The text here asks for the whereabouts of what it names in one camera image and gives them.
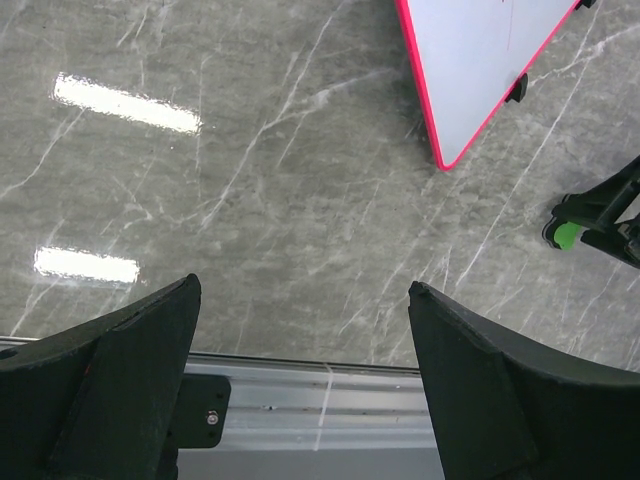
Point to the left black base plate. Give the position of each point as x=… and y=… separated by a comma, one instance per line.
x=200, y=411

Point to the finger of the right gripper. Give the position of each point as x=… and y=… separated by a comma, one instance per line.
x=620, y=241
x=599, y=207

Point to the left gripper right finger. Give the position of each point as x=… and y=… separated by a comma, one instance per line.
x=503, y=406

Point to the pink framed whiteboard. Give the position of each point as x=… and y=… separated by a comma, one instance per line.
x=466, y=58

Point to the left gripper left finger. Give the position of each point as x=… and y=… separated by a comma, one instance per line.
x=95, y=401

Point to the aluminium front rail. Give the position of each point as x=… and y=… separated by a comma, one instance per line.
x=296, y=405

